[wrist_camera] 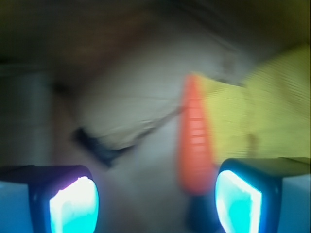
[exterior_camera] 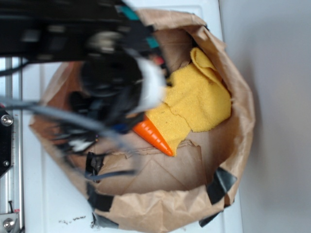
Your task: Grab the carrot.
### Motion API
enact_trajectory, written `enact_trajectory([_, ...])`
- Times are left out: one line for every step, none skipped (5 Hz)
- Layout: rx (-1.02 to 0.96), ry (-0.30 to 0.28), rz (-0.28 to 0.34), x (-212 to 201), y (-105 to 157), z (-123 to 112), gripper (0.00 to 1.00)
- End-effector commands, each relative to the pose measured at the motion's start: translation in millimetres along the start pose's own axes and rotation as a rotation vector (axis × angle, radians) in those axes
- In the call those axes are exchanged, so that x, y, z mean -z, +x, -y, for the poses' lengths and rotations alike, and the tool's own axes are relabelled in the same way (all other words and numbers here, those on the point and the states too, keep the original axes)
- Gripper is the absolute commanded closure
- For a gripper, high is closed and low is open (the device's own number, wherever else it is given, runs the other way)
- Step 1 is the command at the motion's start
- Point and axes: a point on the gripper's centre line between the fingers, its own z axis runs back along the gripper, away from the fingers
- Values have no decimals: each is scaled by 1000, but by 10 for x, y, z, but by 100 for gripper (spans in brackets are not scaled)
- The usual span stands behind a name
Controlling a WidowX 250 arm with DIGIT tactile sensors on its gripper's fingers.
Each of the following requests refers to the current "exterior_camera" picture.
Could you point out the brown paper bag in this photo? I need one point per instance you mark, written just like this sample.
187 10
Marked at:
168 193

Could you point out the black octagonal mounting plate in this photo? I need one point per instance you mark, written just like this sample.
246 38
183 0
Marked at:
6 124

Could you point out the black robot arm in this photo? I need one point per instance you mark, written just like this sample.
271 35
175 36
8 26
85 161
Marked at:
72 31

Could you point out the orange plastic toy carrot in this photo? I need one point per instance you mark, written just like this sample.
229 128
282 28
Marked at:
148 131

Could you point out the yellow cloth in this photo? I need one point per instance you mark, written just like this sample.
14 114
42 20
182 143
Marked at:
196 102

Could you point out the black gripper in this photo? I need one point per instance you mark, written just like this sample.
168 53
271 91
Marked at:
118 89

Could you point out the aluminium extrusion rail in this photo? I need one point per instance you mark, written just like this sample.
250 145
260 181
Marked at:
11 182

